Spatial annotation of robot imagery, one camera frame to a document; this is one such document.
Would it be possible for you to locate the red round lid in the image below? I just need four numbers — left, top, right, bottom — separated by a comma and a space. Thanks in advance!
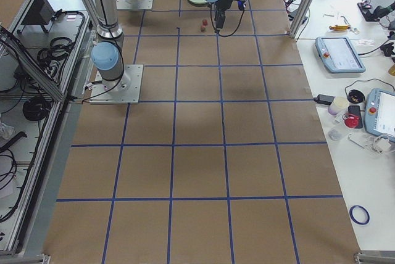
343, 113, 360, 129

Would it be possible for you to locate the black power adapter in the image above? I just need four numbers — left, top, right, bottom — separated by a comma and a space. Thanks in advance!
313, 94, 335, 105

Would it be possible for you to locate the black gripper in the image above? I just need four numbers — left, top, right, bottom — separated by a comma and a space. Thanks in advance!
215, 0, 234, 29

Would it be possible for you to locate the near teach pendant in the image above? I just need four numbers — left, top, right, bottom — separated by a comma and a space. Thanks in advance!
364, 88, 394, 142

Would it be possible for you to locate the teach pendant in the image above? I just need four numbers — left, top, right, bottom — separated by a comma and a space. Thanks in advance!
315, 37, 366, 73
364, 88, 394, 142

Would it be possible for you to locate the aluminium frame post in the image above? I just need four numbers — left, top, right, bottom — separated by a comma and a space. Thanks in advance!
288, 0, 328, 40

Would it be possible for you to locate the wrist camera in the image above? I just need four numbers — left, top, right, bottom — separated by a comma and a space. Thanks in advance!
235, 0, 247, 12

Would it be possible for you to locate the blue tape roll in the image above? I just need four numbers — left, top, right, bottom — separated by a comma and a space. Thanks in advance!
349, 205, 370, 226

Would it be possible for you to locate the yellow handled tool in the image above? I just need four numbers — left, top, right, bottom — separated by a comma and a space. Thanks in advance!
329, 25, 351, 31

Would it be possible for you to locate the black smartphone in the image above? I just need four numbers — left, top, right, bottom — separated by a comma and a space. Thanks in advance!
348, 105, 363, 129

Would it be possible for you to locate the white paper cup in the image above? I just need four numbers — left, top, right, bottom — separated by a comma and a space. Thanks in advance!
328, 96, 349, 116

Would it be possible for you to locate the far teach pendant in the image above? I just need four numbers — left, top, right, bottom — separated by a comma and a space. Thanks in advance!
315, 37, 366, 73

